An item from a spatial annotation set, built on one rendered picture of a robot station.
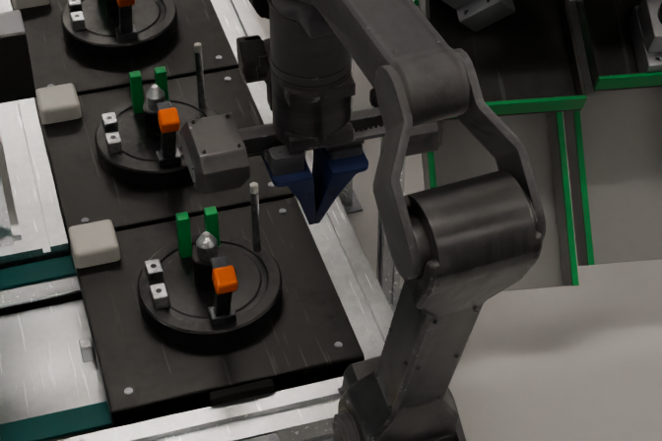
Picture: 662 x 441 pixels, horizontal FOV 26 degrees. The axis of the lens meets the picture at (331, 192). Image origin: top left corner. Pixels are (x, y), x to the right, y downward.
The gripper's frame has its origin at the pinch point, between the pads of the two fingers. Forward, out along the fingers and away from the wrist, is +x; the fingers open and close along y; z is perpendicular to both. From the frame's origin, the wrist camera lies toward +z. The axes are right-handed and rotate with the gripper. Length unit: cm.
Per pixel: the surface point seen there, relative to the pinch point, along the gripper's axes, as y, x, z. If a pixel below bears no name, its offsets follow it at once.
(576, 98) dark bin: -26.8, 4.6, 10.1
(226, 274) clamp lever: 4.9, 18.4, 11.4
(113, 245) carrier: 13.0, 26.6, 27.0
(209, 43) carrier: -4, 29, 62
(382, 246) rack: -14.0, 30.4, 23.2
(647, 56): -34.4, 3.2, 12.3
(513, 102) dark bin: -21.3, 4.6, 11.1
